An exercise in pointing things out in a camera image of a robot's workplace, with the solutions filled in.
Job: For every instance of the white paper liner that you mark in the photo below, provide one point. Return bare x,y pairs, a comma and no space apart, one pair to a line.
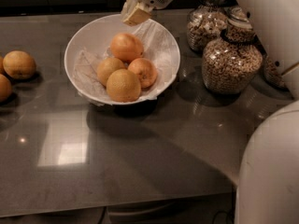
85,75

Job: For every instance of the large orange on table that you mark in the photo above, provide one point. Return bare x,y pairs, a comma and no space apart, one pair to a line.
19,65

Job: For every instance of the front glass cereal jar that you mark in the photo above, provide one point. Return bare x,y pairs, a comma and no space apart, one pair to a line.
231,61

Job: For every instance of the back left glass jar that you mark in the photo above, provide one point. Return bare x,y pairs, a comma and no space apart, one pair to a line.
205,23

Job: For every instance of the white bowl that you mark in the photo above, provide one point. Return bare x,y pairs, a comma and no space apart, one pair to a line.
90,34

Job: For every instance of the right colourful cereal jar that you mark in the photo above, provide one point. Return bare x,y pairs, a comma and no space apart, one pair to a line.
271,74

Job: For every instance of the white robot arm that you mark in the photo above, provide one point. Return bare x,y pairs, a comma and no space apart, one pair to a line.
268,184

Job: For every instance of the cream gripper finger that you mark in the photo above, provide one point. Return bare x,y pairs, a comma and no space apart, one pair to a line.
141,13
128,9

